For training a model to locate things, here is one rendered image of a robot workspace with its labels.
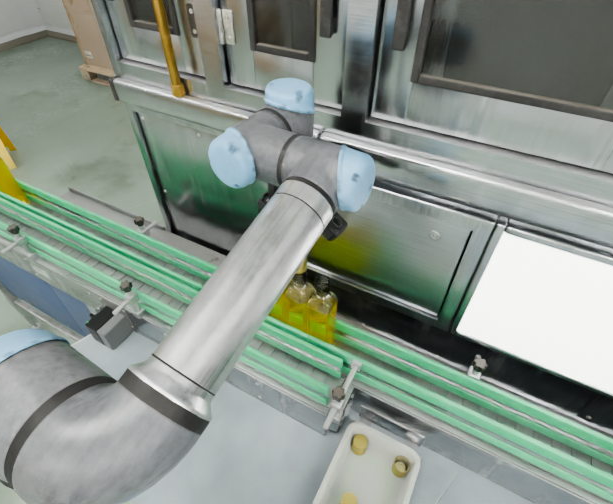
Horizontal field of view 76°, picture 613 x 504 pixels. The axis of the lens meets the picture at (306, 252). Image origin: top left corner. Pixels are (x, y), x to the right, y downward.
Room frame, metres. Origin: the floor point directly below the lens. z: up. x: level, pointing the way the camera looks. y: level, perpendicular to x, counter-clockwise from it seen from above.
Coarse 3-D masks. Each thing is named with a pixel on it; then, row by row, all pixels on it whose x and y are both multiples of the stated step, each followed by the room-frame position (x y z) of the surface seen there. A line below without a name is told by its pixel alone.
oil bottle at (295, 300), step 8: (288, 288) 0.57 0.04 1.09; (304, 288) 0.57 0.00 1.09; (312, 288) 0.58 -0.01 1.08; (288, 296) 0.56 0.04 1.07; (296, 296) 0.55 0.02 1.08; (304, 296) 0.55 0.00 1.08; (288, 304) 0.56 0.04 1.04; (296, 304) 0.55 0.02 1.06; (304, 304) 0.54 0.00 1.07; (288, 312) 0.56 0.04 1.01; (296, 312) 0.55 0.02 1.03; (304, 312) 0.54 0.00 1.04; (288, 320) 0.56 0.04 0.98; (296, 320) 0.55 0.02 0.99; (304, 320) 0.54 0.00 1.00; (296, 328) 0.55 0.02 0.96; (304, 328) 0.54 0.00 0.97
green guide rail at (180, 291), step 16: (0, 208) 1.08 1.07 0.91; (16, 208) 1.02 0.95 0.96; (32, 224) 1.00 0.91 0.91; (48, 224) 0.94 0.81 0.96; (64, 240) 0.92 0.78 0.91; (80, 240) 0.87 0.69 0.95; (96, 256) 0.85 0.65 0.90; (112, 256) 0.81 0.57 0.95; (128, 272) 0.79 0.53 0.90; (144, 272) 0.75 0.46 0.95; (160, 288) 0.73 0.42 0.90; (176, 288) 0.69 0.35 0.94; (192, 288) 0.67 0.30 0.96; (256, 336) 0.57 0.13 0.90; (272, 336) 0.55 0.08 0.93; (288, 336) 0.52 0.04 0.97; (288, 352) 0.52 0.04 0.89; (304, 352) 0.50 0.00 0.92; (320, 352) 0.48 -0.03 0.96; (320, 368) 0.48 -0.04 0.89; (336, 368) 0.46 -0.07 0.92
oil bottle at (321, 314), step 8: (312, 296) 0.55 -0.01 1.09; (336, 296) 0.56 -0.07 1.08; (312, 304) 0.53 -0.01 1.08; (320, 304) 0.53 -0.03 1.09; (328, 304) 0.53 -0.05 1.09; (336, 304) 0.55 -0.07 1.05; (312, 312) 0.53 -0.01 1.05; (320, 312) 0.52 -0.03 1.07; (328, 312) 0.52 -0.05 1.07; (312, 320) 0.53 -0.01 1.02; (320, 320) 0.52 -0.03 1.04; (328, 320) 0.52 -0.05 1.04; (312, 328) 0.53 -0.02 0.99; (320, 328) 0.52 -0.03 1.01; (328, 328) 0.52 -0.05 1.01; (320, 336) 0.52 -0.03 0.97; (328, 336) 0.52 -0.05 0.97
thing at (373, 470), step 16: (352, 432) 0.35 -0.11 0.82; (368, 432) 0.35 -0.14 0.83; (368, 448) 0.34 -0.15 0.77; (384, 448) 0.33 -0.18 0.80; (400, 448) 0.31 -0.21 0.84; (336, 464) 0.28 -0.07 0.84; (352, 464) 0.30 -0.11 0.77; (368, 464) 0.30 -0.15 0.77; (384, 464) 0.30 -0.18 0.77; (416, 464) 0.28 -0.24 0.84; (336, 480) 0.27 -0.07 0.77; (352, 480) 0.27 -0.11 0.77; (368, 480) 0.27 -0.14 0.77; (384, 480) 0.27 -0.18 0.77; (400, 480) 0.27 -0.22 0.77; (320, 496) 0.22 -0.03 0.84; (336, 496) 0.24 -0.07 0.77; (368, 496) 0.24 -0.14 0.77; (384, 496) 0.24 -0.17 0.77; (400, 496) 0.23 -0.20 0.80
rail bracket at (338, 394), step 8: (352, 368) 0.44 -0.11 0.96; (360, 368) 0.45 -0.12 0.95; (352, 376) 0.42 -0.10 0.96; (344, 384) 0.41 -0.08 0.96; (336, 392) 0.36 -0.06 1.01; (344, 392) 0.36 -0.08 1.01; (336, 400) 0.35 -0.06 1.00; (344, 400) 0.37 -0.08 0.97; (336, 408) 0.35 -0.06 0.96; (328, 416) 0.34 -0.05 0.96; (336, 416) 0.36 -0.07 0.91; (328, 424) 0.32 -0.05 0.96
